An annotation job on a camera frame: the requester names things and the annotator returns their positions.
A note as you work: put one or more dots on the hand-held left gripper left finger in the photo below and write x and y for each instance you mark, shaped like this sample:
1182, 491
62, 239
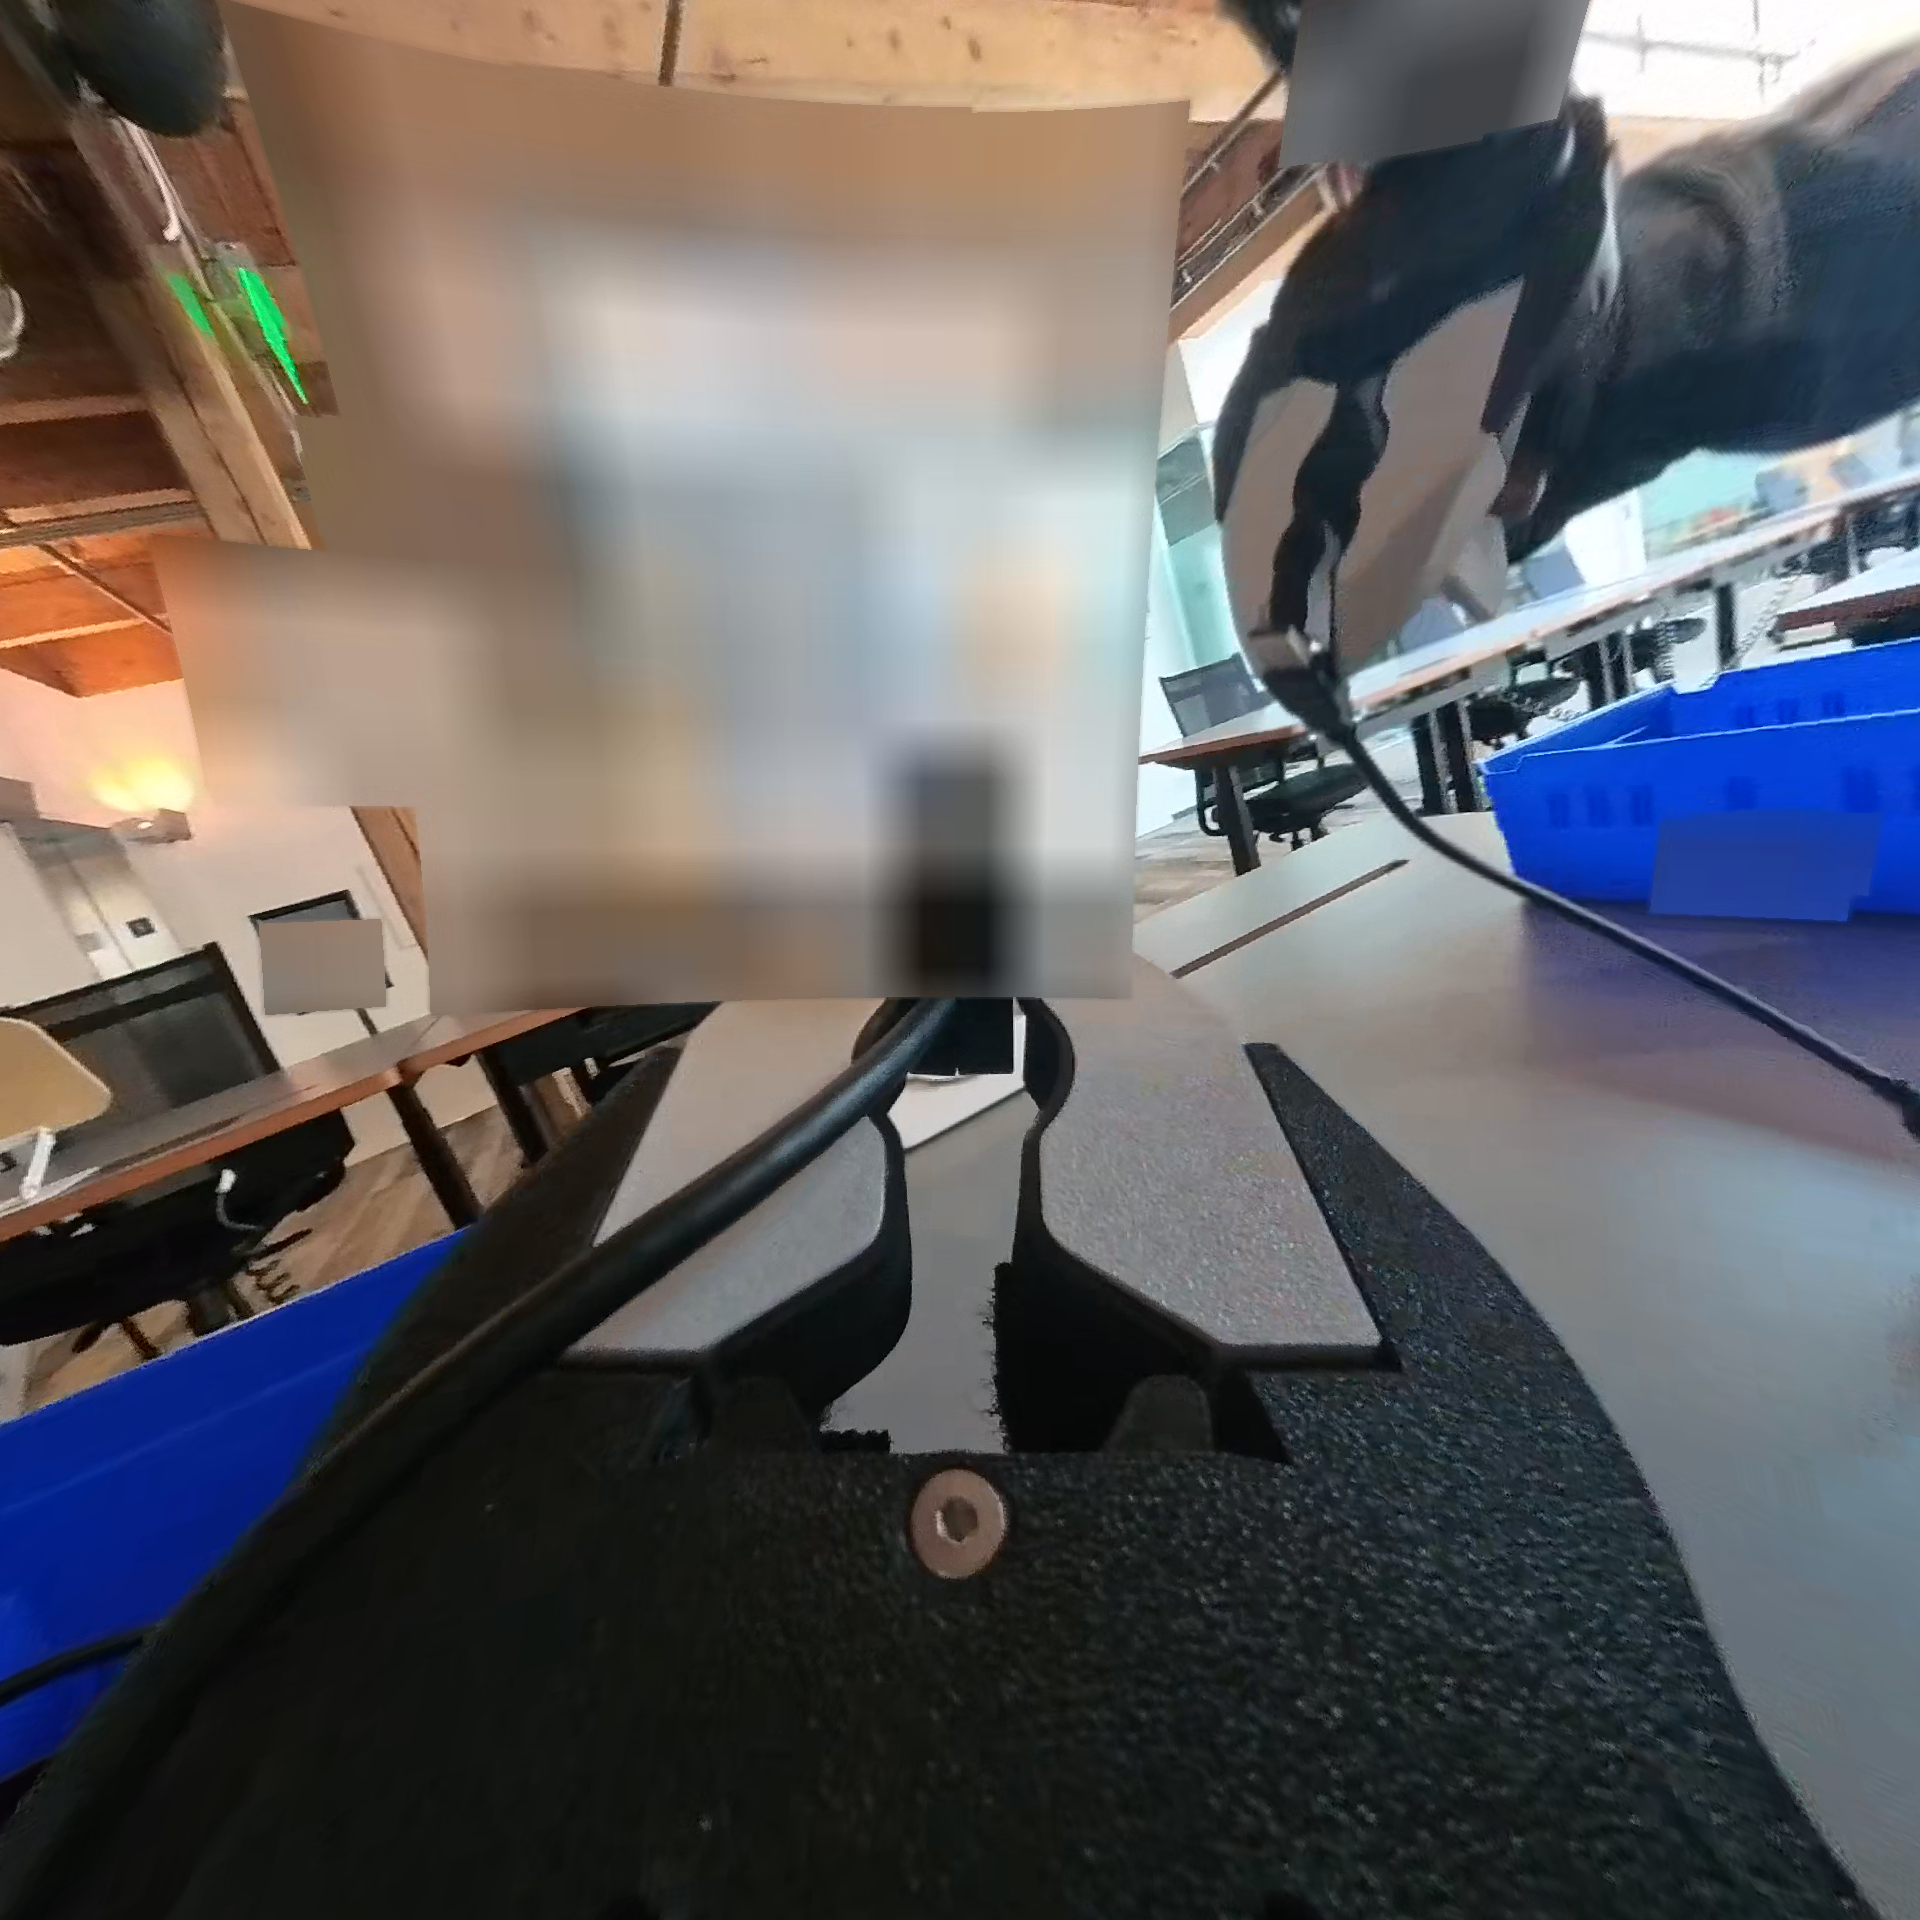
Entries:
737, 1201

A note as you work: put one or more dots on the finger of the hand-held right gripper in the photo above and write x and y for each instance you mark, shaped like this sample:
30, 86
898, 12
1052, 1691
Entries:
1416, 480
1261, 451

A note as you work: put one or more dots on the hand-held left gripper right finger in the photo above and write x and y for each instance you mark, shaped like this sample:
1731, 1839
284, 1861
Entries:
1200, 1201

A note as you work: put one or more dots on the blue plastic bin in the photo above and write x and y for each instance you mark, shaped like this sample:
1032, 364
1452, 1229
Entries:
181, 1470
1711, 767

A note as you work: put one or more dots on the person's right forearm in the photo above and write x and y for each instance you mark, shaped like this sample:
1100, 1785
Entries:
1800, 300

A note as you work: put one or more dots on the wooden office desk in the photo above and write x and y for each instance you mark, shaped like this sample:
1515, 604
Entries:
1621, 587

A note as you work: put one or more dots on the black office chair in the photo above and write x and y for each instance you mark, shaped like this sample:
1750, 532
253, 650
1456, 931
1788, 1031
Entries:
166, 1126
1276, 750

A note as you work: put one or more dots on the dark office desk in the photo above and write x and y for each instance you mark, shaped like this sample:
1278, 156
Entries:
271, 1096

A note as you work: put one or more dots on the wooden board on stand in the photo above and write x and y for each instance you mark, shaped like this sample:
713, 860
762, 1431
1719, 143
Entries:
37, 1080

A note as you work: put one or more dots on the green exit sign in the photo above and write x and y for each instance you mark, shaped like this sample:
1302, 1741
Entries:
247, 316

